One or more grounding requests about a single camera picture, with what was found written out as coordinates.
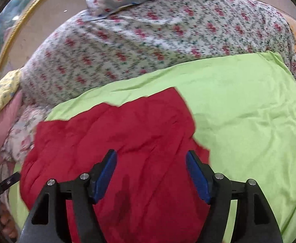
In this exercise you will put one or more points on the red quilted puffer jacket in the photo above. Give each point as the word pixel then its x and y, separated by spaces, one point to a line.
pixel 151 197

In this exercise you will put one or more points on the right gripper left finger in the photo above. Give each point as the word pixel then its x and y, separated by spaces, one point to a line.
pixel 62 206

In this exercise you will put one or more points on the large flower print pillow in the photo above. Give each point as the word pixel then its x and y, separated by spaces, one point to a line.
pixel 20 138

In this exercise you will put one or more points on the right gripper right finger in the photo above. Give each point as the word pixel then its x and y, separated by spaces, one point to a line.
pixel 254 218

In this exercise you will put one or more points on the rose floral white quilt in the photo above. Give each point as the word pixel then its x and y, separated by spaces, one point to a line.
pixel 84 53

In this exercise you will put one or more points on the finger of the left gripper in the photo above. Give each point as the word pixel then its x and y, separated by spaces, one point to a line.
pixel 10 181

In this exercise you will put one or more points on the person's left hand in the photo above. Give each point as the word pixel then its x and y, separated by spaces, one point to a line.
pixel 7 223

